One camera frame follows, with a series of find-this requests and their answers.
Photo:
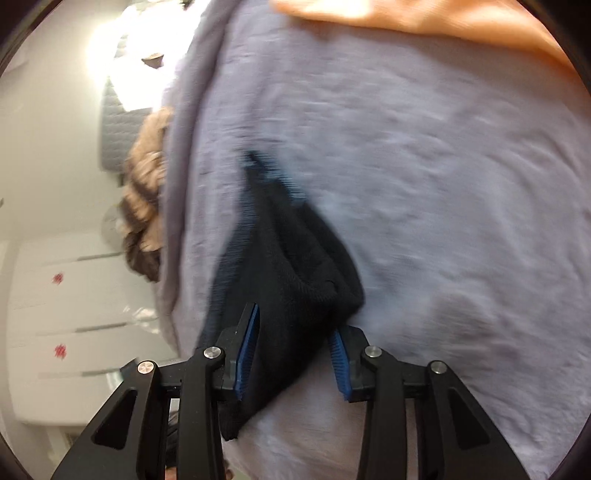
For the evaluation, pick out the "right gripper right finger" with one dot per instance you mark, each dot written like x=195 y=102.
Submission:
x=456 y=438

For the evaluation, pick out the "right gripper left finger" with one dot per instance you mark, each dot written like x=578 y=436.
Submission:
x=126 y=438

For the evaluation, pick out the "black pants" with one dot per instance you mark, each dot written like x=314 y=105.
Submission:
x=283 y=257

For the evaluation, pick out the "white drawer cabinet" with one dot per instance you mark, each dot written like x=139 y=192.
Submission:
x=76 y=315

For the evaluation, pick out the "brown striped pillow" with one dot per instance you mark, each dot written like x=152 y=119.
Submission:
x=143 y=178

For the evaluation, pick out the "pink embossed bedspread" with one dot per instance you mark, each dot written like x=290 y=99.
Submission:
x=457 y=176

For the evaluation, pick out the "grey quilted cushion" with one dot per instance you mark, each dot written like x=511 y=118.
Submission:
x=118 y=130

